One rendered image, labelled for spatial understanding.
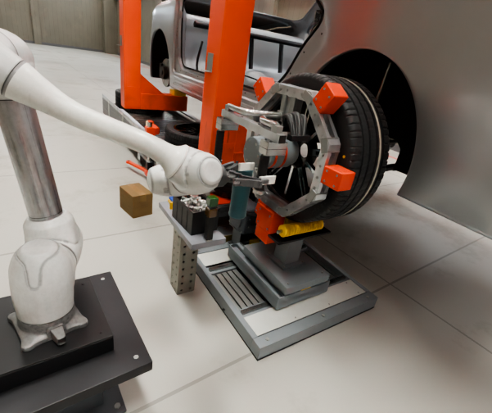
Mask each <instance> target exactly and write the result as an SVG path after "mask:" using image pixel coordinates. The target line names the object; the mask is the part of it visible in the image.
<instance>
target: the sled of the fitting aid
mask: <svg viewBox="0 0 492 413"><path fill-rule="evenodd" d="M259 242H263V241H262V240H260V239H259V238H252V239H250V241H245V242H239V243H234V244H230V245H229V248H228V256H229V257H230V258H231V259H232V261H233V262H234V263H235V264H236V265H237V266H238V267H239V269H240V270H241V271H242V272H243V273H244V274H245V276H246V277H247V278H248V279H249V280H250V281H251V282H252V283H253V284H254V285H255V286H256V287H257V289H258V290H259V291H260V292H261V293H262V294H263V296H264V297H265V298H266V299H267V300H268V301H269V303H270V304H271V305H272V306H273V307H274V308H275V309H276V310H278V309H280V308H283V307H285V306H289V305H291V304H294V303H296V302H300V301H303V300H305V299H307V298H310V297H313V296H316V295H319V294H320V293H325V292H326V291H327V288H328V285H329V283H330V280H328V281H326V282H323V283H320V284H317V285H314V286H312V287H309V288H305V289H302V290H300V291H297V292H294V293H291V294H288V295H284V294H283V293H282V292H281V291H280V290H279V288H278V287H277V286H276V285H275V284H274V283H273V282H272V281H271V280H270V279H269V278H268V277H267V276H266V275H265V274H264V273H263V272H262V271H261V270H260V268H259V267H258V266H257V265H256V264H255V263H254V262H253V261H252V260H251V259H250V258H249V257H248V256H247V255H246V254H245V253H244V252H243V249H244V246H245V245H248V244H252V243H259Z"/></svg>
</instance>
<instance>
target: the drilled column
mask: <svg viewBox="0 0 492 413"><path fill-rule="evenodd" d="M197 254H198V249H196V250H191V249H190V248H189V246H188V245H187V244H186V243H185V242H184V240H183V239H182V237H181V236H180V235H179V233H178V232H177V230H176V229H175V228H174V235H173V249H172V262H171V276H170V284H171V286H172V288H173V289H174V291H175V293H176V294H177V295H179V294H182V293H187V292H191V291H193V290H194V287H195V278H196V263H197ZM190 287H191V288H190Z"/></svg>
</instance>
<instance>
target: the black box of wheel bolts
mask: <svg viewBox="0 0 492 413"><path fill-rule="evenodd" d="M205 207H207V204H206V197H205V196H204V195H203V194H199V195H190V194H189V195H186V196H178V197H173V210H172V217H173V218H175V219H176V221H177V222H178V223H179V224H180V225H181V226H182V227H183V228H184V229H185V230H186V231H187V232H188V233H189V234H190V235H191V236H192V235H196V234H203V233H204V232H205V218H206V214H205ZM216 208H217V209H218V210H217V216H216V217H215V219H214V230H217V225H218V218H219V210H220V208H219V207H218V206H217V207H216Z"/></svg>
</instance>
